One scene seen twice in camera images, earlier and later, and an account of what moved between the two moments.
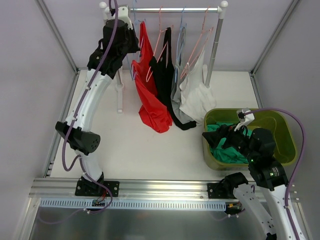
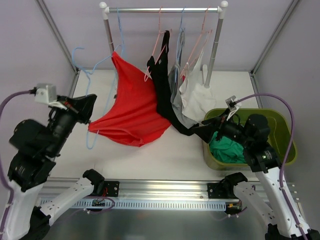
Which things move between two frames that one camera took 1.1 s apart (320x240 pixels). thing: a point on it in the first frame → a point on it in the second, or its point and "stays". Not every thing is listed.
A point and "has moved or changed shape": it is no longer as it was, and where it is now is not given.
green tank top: [226, 153] stays
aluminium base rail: [49, 187] stays
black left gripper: [130, 40] → [76, 110]
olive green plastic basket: [278, 122] stays
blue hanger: [133, 67] → [88, 74]
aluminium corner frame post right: [252, 73] stays
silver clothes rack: [119, 87] stays
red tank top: [154, 115] → [134, 119]
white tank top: [197, 100] stays
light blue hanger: [129, 67] has moved or changed shape
